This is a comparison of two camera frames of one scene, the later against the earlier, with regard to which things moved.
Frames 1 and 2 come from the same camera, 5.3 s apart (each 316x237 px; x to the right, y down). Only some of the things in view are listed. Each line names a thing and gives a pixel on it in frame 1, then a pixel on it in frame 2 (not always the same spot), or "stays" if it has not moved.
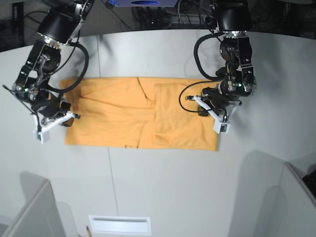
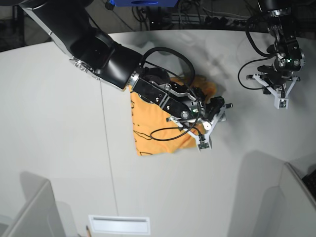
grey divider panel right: x=289 y=209 stays
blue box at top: x=145 y=3 stays
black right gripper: x=218 y=102 → x=272 y=77
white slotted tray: x=117 y=224 stays
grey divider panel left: x=40 y=216 stays
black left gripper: x=41 y=103 → x=213 y=107
